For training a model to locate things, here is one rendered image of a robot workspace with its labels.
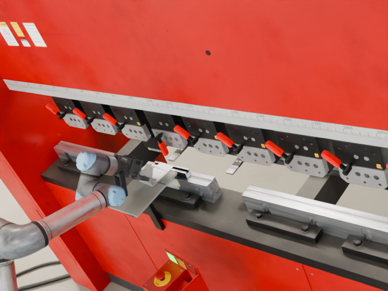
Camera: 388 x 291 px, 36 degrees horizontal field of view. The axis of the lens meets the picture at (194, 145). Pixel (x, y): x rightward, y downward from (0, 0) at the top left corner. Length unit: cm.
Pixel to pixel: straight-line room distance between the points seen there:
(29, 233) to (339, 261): 102
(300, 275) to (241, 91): 74
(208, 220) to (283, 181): 146
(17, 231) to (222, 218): 80
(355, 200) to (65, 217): 193
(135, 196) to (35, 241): 60
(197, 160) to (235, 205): 186
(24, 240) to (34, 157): 121
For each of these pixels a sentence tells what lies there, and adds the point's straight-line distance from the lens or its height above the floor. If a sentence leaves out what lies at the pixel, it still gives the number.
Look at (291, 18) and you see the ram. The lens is 157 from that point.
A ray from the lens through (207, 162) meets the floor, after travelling 415.
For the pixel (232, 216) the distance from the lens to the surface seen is 233.
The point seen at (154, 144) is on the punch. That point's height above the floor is 113.
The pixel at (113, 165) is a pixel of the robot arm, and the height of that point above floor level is 120.
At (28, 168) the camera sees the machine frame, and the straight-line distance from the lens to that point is 314.
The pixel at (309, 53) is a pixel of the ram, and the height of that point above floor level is 164.
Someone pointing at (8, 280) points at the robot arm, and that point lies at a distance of 214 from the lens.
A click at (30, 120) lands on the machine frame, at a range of 310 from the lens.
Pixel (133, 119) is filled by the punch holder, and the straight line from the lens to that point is 235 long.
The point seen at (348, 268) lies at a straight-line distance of 203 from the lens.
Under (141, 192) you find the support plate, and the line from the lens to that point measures 245.
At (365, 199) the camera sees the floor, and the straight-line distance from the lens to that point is 350.
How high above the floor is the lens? 241
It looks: 33 degrees down
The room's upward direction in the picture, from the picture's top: 24 degrees counter-clockwise
